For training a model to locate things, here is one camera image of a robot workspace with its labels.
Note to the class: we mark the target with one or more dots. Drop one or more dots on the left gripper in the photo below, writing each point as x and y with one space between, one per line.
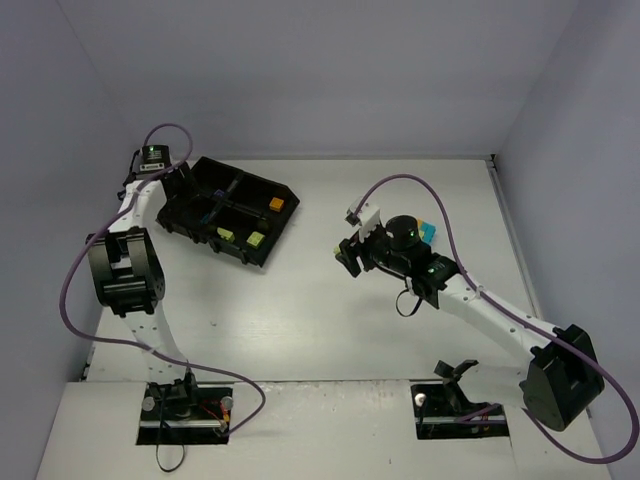
176 177

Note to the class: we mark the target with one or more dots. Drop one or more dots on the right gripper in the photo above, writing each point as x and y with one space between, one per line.
353 255

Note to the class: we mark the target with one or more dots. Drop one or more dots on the lime green sloped brick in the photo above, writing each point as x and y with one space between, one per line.
225 234

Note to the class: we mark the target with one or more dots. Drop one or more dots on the transparent orange square brick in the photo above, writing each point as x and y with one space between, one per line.
276 204

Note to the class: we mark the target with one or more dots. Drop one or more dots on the lime green curved brick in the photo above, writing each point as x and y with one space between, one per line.
255 239

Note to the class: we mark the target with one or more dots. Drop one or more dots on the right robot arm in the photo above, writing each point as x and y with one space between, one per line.
551 375

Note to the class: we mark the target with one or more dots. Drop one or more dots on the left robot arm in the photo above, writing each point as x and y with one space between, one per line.
129 280

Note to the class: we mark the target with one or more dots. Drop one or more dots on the black four-compartment tray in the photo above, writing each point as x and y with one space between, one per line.
243 209

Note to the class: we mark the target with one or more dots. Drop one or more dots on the teal long brick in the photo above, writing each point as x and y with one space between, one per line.
428 235

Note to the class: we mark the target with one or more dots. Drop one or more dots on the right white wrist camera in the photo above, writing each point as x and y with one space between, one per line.
364 216

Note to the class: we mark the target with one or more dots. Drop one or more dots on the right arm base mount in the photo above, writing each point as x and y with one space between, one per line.
442 411

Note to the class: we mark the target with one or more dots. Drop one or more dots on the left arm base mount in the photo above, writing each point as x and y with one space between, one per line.
204 420

